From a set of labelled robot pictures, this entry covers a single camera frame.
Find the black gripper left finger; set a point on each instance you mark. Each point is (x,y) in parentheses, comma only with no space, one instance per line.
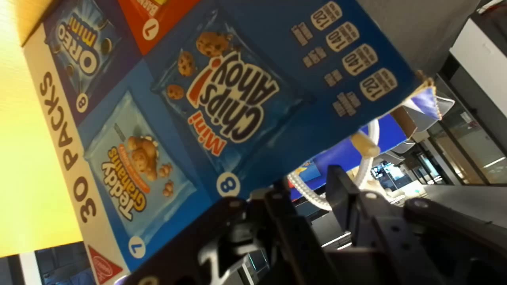
(207,250)

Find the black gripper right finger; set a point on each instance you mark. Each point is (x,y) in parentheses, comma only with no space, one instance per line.
(419,242)

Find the blue snack cardboard box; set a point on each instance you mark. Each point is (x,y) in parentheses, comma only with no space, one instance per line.
(161,108)

